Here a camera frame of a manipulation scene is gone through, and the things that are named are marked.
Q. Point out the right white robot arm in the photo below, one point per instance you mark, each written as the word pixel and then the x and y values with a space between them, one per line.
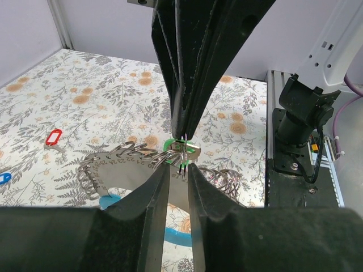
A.
pixel 323 70

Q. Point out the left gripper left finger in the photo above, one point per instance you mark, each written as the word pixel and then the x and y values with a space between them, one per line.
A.
pixel 127 236

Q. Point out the floral table mat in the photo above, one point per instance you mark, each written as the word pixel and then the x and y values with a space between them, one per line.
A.
pixel 100 102

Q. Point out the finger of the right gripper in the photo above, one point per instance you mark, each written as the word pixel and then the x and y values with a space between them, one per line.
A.
pixel 166 34
pixel 209 34

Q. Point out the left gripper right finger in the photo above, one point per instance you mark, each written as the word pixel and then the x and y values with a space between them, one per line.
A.
pixel 229 237

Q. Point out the red key tag right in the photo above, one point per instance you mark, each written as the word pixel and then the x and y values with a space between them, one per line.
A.
pixel 53 137

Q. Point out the left aluminium frame post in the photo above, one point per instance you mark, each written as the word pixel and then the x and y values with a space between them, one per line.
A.
pixel 60 22

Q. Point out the green key tag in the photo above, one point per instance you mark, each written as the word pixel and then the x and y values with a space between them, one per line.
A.
pixel 176 152

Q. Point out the blue key tag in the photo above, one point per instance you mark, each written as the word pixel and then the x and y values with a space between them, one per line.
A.
pixel 5 178
pixel 171 235

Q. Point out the right white cable duct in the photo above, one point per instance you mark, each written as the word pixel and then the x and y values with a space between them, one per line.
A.
pixel 331 167

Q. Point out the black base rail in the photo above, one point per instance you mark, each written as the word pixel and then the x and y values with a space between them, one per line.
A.
pixel 289 171

